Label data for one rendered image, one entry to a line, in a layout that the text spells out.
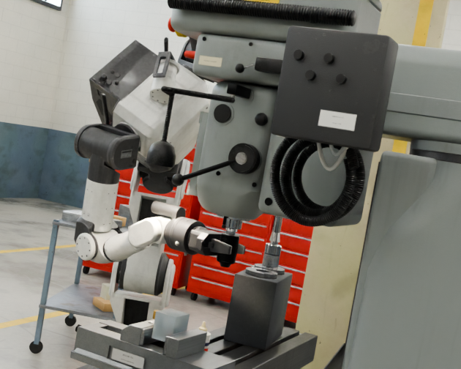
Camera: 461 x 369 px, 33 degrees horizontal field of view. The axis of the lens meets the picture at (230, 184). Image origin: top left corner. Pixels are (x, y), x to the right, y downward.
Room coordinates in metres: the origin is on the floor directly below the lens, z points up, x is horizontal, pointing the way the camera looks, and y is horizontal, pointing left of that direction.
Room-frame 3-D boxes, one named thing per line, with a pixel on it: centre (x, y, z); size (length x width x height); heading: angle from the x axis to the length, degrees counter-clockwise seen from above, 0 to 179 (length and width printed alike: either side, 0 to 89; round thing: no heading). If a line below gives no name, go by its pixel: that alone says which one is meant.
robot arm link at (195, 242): (1.96, 0.05, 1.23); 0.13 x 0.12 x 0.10; 141
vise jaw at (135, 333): (1.71, 0.13, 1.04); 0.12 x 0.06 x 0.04; 153
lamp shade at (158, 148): (1.94, 0.18, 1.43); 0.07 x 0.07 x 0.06
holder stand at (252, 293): (2.19, -0.14, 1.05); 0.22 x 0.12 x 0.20; 165
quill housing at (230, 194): (1.90, -0.02, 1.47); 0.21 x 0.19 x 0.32; 156
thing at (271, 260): (2.24, -0.15, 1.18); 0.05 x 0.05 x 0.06
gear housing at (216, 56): (1.89, -0.06, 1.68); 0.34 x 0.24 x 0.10; 66
